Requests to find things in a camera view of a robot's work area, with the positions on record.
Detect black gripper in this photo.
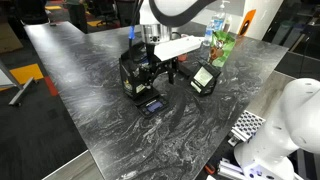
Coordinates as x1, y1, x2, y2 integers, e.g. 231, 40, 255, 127
139, 44, 177, 89

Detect black coffee packet yellow label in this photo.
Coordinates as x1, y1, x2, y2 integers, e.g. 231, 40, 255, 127
119, 42, 148, 99

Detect black digital kitchen scale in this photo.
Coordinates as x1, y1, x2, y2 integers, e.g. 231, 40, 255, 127
131, 88, 169, 118

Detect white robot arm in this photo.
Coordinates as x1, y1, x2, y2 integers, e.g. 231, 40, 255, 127
139, 0, 216, 62

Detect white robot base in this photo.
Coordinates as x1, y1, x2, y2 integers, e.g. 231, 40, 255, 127
234, 78, 320, 180

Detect black coffee packet white label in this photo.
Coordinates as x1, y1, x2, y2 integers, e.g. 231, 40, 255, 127
190, 60, 221, 96

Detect green snack packet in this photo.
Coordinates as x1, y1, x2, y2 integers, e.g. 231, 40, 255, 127
208, 31, 235, 68

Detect orange drink can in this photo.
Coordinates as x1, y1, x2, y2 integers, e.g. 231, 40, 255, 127
178, 54, 187, 62

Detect small black flat box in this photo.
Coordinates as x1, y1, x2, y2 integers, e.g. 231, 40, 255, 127
178, 63, 193, 78

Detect clear plastic water bottle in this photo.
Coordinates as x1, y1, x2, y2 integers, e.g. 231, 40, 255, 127
203, 12, 225, 46

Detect clear pump dispenser bottle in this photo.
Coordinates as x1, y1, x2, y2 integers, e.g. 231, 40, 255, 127
220, 0, 232, 33

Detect perforated metal plate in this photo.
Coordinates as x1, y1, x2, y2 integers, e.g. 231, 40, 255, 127
231, 111, 265, 141

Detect white orange board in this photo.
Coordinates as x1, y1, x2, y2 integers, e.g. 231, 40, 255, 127
237, 0, 284, 40

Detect grey metal stand leg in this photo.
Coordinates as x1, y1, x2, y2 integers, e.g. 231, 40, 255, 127
0, 60, 38, 106

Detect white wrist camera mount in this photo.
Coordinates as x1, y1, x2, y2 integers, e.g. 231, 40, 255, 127
154, 36, 203, 61

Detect orange handled tool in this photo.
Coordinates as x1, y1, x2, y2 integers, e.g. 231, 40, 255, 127
204, 164, 216, 175

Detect aluminium extrusion rail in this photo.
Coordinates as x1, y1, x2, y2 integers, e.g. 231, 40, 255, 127
218, 161, 247, 180

